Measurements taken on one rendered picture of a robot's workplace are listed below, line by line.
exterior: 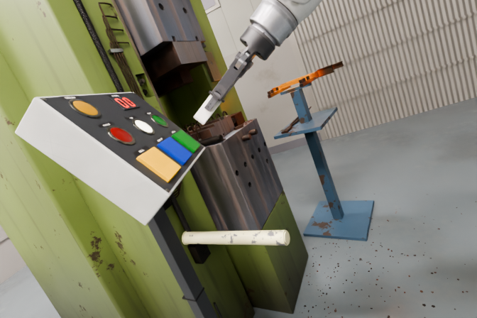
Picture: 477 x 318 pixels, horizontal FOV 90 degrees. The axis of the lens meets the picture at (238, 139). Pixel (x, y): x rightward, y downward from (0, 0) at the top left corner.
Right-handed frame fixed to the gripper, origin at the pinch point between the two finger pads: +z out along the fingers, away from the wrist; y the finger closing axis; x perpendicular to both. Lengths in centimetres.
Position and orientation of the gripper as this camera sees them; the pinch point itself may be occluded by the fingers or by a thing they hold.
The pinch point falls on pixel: (207, 109)
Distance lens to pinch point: 56.3
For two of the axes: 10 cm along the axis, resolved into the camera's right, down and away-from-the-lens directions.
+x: -7.8, -6.2, -0.9
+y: 0.6, -2.2, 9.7
